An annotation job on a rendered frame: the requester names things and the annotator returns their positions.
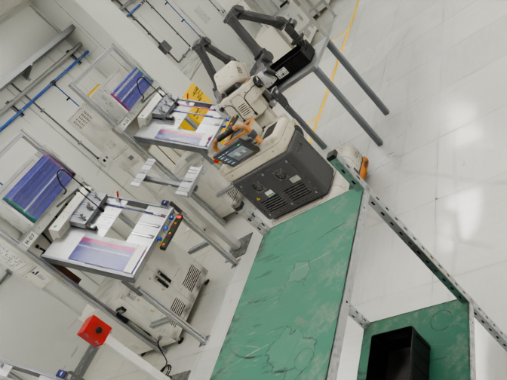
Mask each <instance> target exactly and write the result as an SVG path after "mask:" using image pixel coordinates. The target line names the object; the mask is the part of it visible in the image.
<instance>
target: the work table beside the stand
mask: <svg viewBox="0 0 507 380"><path fill-rule="evenodd" d="M326 47H327V48H328V49H329V50H330V51H331V53H332V54H333V55H334V56H335V57H336V58H337V59H338V60H339V62H340V63H341V64H342V65H343V67H344V68H345V69H346V70H347V71H348V73H349V74H350V75H351V76H352V77H353V78H354V79H355V81H356V82H357V83H358V84H359V86H360V87H361V88H362V89H363V90H364V92H365V93H366V94H367V95H368V96H369V97H370V98H371V100H372V101H373V102H374V103H375V105H376V106H377V107H378V108H379V110H380V111H381V112H382V113H383V114H384V115H385V116H386V115H388V114H389V112H390V111H389V110H388V109H387V107H386V106H385V105H384V104H383V102H382V101H381V100H380V99H379V97H378V96H377V95H376V94H375V93H374V92H373V91H372V89H371V88H370V87H369V86H368V84H367V83H366V82H365V81H364V79H363V78H362V77H361V76H360V75H359V74H358V73H357V71H356V70H355V69H354V68H353V66H352V65H351V64H350V63H349V61H348V60H347V59H346V58H345V57H344V56H343V55H342V53H341V52H340V51H339V50H338V48H337V47H336V46H335V45H334V43H333V42H332V41H331V40H330V39H329V38H328V37H325V38H324V39H322V40H321V41H320V42H319V43H317V44H316V45H314V46H313V48H314V49H315V52H314V55H313V57H312V60H311V62H310V63H308V64H306V65H305V66H304V67H303V68H301V69H300V70H298V71H297V72H295V73H294V74H292V75H291V76H290V77H288V78H287V79H285V80H284V81H282V82H281V83H280V84H278V85H277V86H276V87H277V88H278V90H279V91H280V92H281V93H283V92H284V91H285V90H287V89H288V88H289V87H291V86H293V85H294V84H296V83H297V82H298V81H300V80H301V79H303V78H304V77H306V76H307V75H308V74H310V73H311V72H314V73H315V74H316V75H317V77H318V78H319V79H320V80H321V81H322V83H323V84H324V85H325V86H326V87H327V89H328V90H329V91H330V92H331V93H332V94H333V95H334V96H335V97H336V98H337V99H338V101H339V102H340V103H341V104H342V105H343V107H344V108H345V109H346V110H347V111H348V113H349V114H350V115H351V116H352V117H353V118H354V119H355V120H356V121H357V122H358V124H359V125H360V126H361V127H362V128H363V129H364V131H365V132H366V133H367V134H368V135H369V137H370V138H371V139H372V140H373V141H374V142H375V143H376V144H377V145H378V146H381V145H383V141H382V139H381V138H380V137H379V136H378V135H377V133H376V132H375V131H374V130H373V128H372V127H371V126H370V125H369V124H368V123H367V122H366V121H365V120H364V119H363V117H362V116H361V115H360V114H359V113H358V111H357V110H356V109H355V108H354V106H353V105H352V104H351V103H350V102H349V101H348V100H347V99H346V98H345V97H344V95H343V94H342V93H341V92H340V90H339V89H338V88H337V87H336V86H335V84H334V83H333V82H332V81H331V80H330V79H329V78H328V77H327V76H326V75H325V73H324V72H323V71H322V70H321V68H320V67H319V66H318V64H319V63H320V61H321V58H322V56H323V53H324V51H325V48H326ZM287 112H288V113H289V115H290V116H291V117H292V118H295V119H296V120H297V122H298V123H299V124H300V126H301V127H302V128H303V129H304V131H305V132H307V134H308V135H309V136H310V137H311V138H312V139H313V140H314V141H315V142H316V143H317V144H318V146H319V147H320V148H321V149H322V150H324V149H326V148H327V145H326V144H325V143H324V142H323V141H322V140H321V139H320V138H319V136H318V135H317V134H316V133H315V132H314V131H313V130H312V129H311V128H310V126H309V125H308V124H307V123H306V122H305V121H304V120H303V119H302V118H301V117H300V116H299V115H298V114H297V113H296V112H295V111H294V110H293V108H292V107H291V106H290V105H289V107H288V109H287Z"/></svg>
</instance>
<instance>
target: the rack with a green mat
mask: <svg viewBox="0 0 507 380"><path fill-rule="evenodd" d="M327 160H328V161H329V162H330V163H331V164H332V165H333V166H334V167H335V169H336V170H337V171H338V172H339V173H340V174H341V175H342V176H343V177H344V178H345V179H346V181H347V182H348V183H349V184H350V185H351V186H352V187H353V188H352V189H350V190H348V191H347V192H344V193H342V194H341V195H338V196H336V197H334V198H331V199H330V200H328V201H325V202H324V203H322V204H319V205H318V206H315V207H313V208H311V209H309V210H307V211H305V212H303V213H301V214H299V215H297V216H294V217H292V218H290V219H288V220H286V221H284V222H282V223H280V224H278V225H275V226H273V227H271V228H270V227H269V226H268V225H267V224H266V223H264V221H263V220H261V218H260V217H258V215H257V214H255V212H254V211H252V210H251V209H250V208H249V207H248V206H247V205H246V204H245V203H244V202H243V201H241V202H239V203H237V204H236V206H235V210H236V211H237V212H238V213H239V214H240V215H241V216H242V217H243V218H244V219H245V220H247V221H248V222H249V223H250V224H251V225H252V226H253V227H254V228H255V229H256V230H257V231H258V232H259V233H260V234H261V235H262V236H263V238H262V240H261V243H260V246H259V249H258V251H257V254H256V257H255V259H254V261H253V264H252V267H251V270H250V273H249V275H248V277H247V281H246V283H245V285H244V289H243V291H242V294H241V297H240V299H239V302H238V305H237V308H236V309H235V313H234V315H233V318H232V321H231V323H230V326H229V329H228V332H227V334H226V337H225V340H224V342H223V346H222V347H221V350H220V353H219V356H218V358H217V361H216V364H215V366H214V370H213V372H212V374H211V377H210V380H336V377H337V373H338V369H339V364H340V356H341V352H342V347H343V339H344V335H345V331H346V323H347V318H348V315H349V316H350V317H351V318H352V319H353V320H354V321H355V322H356V323H357V324H358V325H359V326H360V327H361V328H363V329H364V333H363V338H362V343H361V353H360V358H359V364H358V373H357V378H356V380H366V374H367V363H368V357H369V350H370V340H371V336H372V335H376V334H379V333H384V332H388V331H391V330H394V329H400V328H403V327H406V326H413V327H414V328H415V329H416V331H417V332H418V333H419V334H420V335H421V336H422V337H423V338H424V339H425V340H426V341H427V342H428V343H429V344H430V348H431V350H430V364H429V380H476V367H475V321H474V318H475V319H476V320H477V321H478V322H479V323H480V324H481V325H482V326H483V327H484V328H485V329H486V331H488V332H489V334H491V335H492V337H494V339H495V340H496V341H497V342H498V343H499V344H500V345H501V346H502V347H503V348H504V349H505V351H506V352H507V336H506V335H505V334H504V332H503V331H502V330H501V329H500V328H499V327H498V326H497V325H496V324H495V323H494V322H493V321H492V320H491V319H490V318H489V317H488V315H487V314H486V313H485V312H484V311H483V310H482V309H481V308H480V306H479V305H478V304H477V303H476V302H475V301H474V300H473V298H472V297H471V296H470V295H469V294H468V293H467V292H466V291H465V290H464V289H463V288H462V287H461V286H460V285H459V284H458V283H457V282H456V281H455V279H454V278H453V277H452V276H451V275H450V274H449V273H448V272H447V270H446V269H445V268H444V267H443V266H442V265H441V264H440V263H439V262H438V260H437V259H436V258H435V257H434V256H433V255H432V254H431V253H430V252H429V251H428V250H427V249H426V248H425V247H424V246H423V245H422V243H421V242H420V241H419V240H418V239H417V238H416V237H415V236H414V234H413V233H412V232H411V231H410V230H409V229H408V228H407V227H406V225H405V224H404V223H403V222H402V221H401V220H400V219H399V218H398V217H397V216H396V215H395V214H394V213H393V212H392V211H391V210H390V209H389V207H388V206H387V205H386V204H385V203H384V202H383V201H382V200H381V198H380V197H379V196H378V195H377V194H376V193H375V192H374V191H373V189H372V188H371V187H370V186H369V185H368V184H367V183H366V182H365V181H364V180H363V179H362V178H361V177H360V176H359V175H358V174H357V173H356V171H355V170H354V169H353V168H352V167H351V166H350V165H349V164H348V162H347V161H346V160H345V159H344V158H343V157H342V156H341V155H340V154H339V152H338V151H337V150H336V149H334V150H333V151H331V152H328V153H327ZM368 204H369V205H370V206H371V207H372V208H373V209H374V210H375V211H376V212H377V214H378V215H379V216H380V217H381V218H382V219H383V220H384V221H385V222H386V223H387V224H388V226H389V227H390V228H391V229H392V230H393V231H394V232H395V233H396V234H397V235H398V236H399V238H400V239H402V241H403V242H405V243H406V245H408V246H409V248H410V249H411V250H412V251H413V252H414V253H415V254H416V255H417V256H418V257H419V258H420V260H421V261H422V262H423V263H424V264H425V265H426V266H427V267H428V268H429V269H430V270H431V272H432V273H433V274H434V275H435V276H436V277H437V278H438V279H439V280H440V281H441V282H442V284H443V285H445V286H446V288H448V289H449V291H451V292H452V294H453V295H454V296H455V297H456V299H454V300H451V301H448V302H443V303H440V304H437V305H432V306H429V307H425V308H421V309H417V310H414V311H409V312H406V313H403V314H398V315H395V316H392V317H387V318H383V319H381V320H375V321H372V322H370V321H369V320H368V319H367V318H366V317H365V316H364V315H363V314H362V313H361V312H359V311H358V310H357V309H356V308H355V307H354V306H353V305H352V304H351V303H350V302H351V297H352V289H353V285H354V280H355V272H356V268H357V264H358V256H359V251H360V247H361V239H362V235H363V230H364V222H365V218H366V213H367V205H368Z"/></svg>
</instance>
